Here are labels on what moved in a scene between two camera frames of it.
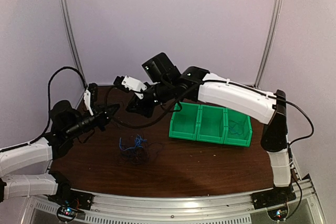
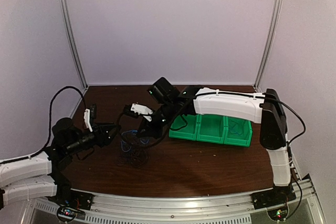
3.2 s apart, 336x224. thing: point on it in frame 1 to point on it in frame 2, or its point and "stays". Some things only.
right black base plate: x=277 y=195 stays
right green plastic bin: x=238 y=128 stays
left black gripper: x=104 y=118 to x=102 y=137
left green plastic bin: x=184 y=124 stays
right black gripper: x=142 y=108 to x=151 y=130
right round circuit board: x=279 y=214 stays
